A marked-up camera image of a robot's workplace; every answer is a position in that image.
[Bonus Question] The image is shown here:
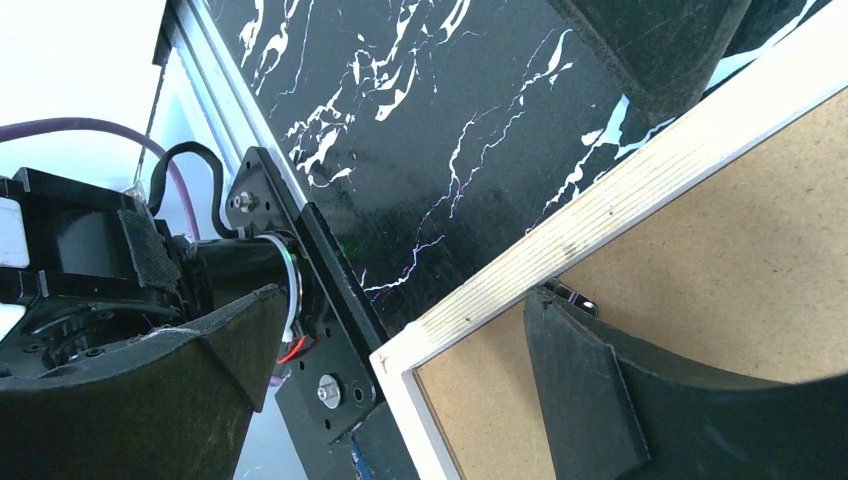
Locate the white wooden picture frame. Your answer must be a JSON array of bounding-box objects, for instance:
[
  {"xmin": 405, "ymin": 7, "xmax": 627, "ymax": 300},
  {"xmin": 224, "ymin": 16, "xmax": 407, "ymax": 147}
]
[{"xmin": 370, "ymin": 0, "xmax": 847, "ymax": 479}]

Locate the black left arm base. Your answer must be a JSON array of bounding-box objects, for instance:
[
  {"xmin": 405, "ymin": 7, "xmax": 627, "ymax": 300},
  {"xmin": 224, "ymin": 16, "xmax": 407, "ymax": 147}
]
[{"xmin": 187, "ymin": 147, "xmax": 387, "ymax": 442}]

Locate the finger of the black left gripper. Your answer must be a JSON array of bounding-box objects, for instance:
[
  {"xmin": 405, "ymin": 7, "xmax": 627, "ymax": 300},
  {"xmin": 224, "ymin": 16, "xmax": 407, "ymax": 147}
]
[{"xmin": 550, "ymin": 0, "xmax": 750, "ymax": 123}]

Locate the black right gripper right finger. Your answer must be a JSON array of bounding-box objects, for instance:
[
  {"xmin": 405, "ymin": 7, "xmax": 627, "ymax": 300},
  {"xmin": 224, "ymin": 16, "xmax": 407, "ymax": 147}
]
[{"xmin": 524, "ymin": 288, "xmax": 847, "ymax": 479}]

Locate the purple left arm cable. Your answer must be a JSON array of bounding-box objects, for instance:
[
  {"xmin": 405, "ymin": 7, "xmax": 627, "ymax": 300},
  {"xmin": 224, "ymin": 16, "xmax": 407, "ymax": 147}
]
[{"xmin": 0, "ymin": 117, "xmax": 201, "ymax": 241}]

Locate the small metal frame clip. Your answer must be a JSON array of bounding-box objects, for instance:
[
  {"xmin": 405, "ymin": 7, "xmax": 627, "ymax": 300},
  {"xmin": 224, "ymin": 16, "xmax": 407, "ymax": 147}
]
[{"xmin": 544, "ymin": 279, "xmax": 599, "ymax": 318}]

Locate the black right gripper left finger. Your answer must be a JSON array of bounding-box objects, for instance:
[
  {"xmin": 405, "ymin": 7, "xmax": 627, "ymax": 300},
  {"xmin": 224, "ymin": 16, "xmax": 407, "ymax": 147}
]
[{"xmin": 1, "ymin": 285, "xmax": 287, "ymax": 479}]

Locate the aluminium front rail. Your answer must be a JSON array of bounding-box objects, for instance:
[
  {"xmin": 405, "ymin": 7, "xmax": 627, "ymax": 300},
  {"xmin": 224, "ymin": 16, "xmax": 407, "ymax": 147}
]
[{"xmin": 160, "ymin": 1, "xmax": 310, "ymax": 209}]

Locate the brown cardboard backing board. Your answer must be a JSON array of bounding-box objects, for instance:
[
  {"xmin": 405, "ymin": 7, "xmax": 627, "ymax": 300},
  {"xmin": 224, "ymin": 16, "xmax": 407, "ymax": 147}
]
[{"xmin": 417, "ymin": 93, "xmax": 847, "ymax": 479}]

